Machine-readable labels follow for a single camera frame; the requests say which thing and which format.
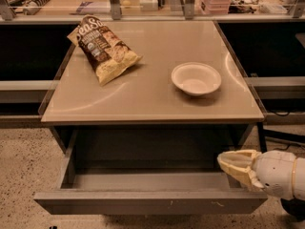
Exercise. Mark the purple white booklet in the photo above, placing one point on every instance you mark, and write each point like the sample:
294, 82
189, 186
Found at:
93, 7

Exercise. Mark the brown yellow chip bag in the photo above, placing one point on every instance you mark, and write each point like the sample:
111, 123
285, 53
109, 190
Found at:
108, 55

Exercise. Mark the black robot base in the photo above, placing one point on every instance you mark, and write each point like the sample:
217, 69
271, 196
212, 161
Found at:
294, 207

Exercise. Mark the white paper bowl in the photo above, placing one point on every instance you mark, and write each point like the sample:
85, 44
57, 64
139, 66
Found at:
196, 79

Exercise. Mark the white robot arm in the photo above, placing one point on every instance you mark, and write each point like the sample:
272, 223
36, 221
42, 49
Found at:
298, 179

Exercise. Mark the grey drawer cabinet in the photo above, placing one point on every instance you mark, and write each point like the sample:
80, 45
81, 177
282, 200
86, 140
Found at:
145, 93

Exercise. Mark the black coiled tool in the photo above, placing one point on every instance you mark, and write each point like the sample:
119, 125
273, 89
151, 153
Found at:
34, 6

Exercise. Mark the grey top drawer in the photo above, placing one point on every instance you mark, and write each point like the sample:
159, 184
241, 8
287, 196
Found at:
147, 171

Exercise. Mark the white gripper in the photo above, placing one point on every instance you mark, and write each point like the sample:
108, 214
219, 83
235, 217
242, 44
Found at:
275, 173

